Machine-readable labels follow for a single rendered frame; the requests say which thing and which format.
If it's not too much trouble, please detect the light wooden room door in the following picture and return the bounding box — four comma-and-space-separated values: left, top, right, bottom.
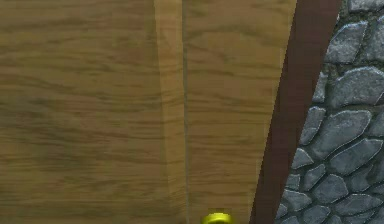
0, 0, 299, 224

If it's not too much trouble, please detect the yellow round door knob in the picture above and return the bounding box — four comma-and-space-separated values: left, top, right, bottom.
201, 211, 233, 224

